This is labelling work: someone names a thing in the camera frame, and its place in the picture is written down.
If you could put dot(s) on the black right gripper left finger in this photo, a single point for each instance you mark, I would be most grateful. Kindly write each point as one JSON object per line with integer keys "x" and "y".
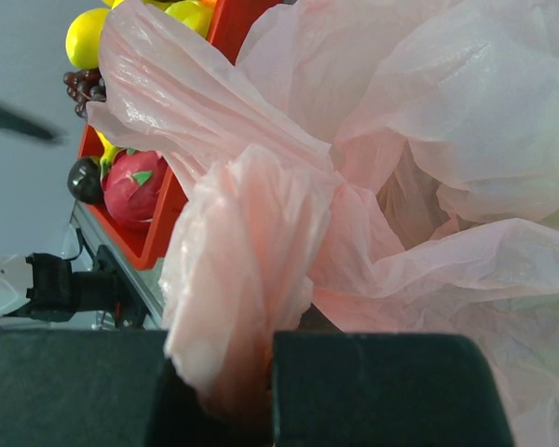
{"x": 84, "y": 388}

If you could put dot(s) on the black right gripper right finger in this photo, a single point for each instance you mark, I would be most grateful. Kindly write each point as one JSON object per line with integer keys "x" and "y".
{"x": 355, "y": 389}

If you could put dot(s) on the pink plastic bag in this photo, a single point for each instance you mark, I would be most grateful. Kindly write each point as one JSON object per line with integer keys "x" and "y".
{"x": 393, "y": 163}

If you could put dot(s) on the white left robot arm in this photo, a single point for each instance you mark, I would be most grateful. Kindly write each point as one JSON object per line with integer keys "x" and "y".
{"x": 48, "y": 289}

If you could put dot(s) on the dark fake passion fruit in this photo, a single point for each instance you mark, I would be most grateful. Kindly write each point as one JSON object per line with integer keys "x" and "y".
{"x": 84, "y": 180}

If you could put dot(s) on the pink fake dragon fruit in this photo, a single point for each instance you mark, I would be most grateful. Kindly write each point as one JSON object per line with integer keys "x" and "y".
{"x": 132, "y": 187}

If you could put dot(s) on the yellow fake banana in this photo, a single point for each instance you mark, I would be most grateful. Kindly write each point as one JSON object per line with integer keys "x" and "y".
{"x": 108, "y": 157}

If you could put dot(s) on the dark purple fake grapes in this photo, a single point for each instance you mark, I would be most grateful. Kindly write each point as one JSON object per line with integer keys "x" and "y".
{"x": 84, "y": 86}

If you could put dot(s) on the yellow fake lemon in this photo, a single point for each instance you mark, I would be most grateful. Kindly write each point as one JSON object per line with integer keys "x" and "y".
{"x": 83, "y": 38}
{"x": 195, "y": 15}

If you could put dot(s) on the red plastic tray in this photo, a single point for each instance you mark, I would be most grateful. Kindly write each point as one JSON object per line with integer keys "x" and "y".
{"x": 231, "y": 21}

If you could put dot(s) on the aluminium mounting rail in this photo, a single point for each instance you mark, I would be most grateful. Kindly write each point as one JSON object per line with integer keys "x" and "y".
{"x": 100, "y": 246}

